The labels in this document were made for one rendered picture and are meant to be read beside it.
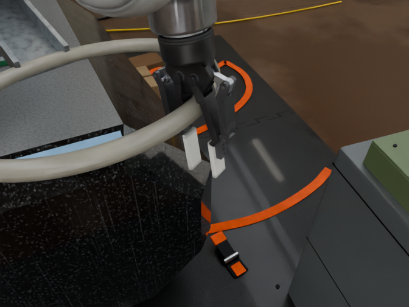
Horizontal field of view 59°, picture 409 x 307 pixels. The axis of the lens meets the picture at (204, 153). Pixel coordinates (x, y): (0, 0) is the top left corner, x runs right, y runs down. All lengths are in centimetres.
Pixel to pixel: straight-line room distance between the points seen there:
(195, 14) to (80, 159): 22
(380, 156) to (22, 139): 81
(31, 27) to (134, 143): 63
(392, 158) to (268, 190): 107
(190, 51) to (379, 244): 65
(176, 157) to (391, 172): 53
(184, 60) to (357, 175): 56
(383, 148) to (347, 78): 197
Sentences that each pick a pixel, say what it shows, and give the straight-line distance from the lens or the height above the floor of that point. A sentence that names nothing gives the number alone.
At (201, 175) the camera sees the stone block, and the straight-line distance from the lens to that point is 108.
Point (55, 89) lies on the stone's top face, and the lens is 108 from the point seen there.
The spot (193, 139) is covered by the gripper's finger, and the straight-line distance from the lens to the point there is 59.
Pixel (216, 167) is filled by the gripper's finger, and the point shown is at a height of 98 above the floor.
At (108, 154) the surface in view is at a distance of 47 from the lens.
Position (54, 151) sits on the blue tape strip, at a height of 83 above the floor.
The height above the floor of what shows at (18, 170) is 108.
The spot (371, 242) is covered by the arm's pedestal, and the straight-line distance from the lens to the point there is 95.
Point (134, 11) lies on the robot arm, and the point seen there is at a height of 130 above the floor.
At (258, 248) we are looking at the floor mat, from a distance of 164.
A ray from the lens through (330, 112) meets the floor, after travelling 243.
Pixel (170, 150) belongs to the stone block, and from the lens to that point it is 99.
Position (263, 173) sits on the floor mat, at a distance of 191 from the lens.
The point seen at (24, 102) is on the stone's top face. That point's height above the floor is 84.
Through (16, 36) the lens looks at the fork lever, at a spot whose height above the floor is 100.
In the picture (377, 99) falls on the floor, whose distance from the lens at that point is 266.
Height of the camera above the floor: 140
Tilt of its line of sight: 44 degrees down
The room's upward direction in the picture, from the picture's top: straight up
